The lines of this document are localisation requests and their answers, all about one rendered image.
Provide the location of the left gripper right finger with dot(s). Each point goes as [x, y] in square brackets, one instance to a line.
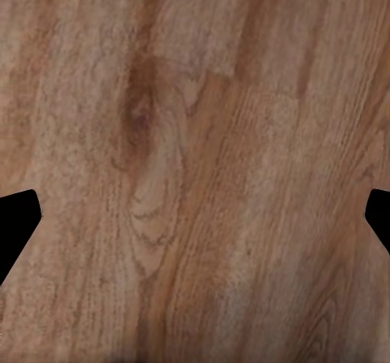
[378, 215]

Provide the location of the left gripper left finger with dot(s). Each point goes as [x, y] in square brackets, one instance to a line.
[20, 214]

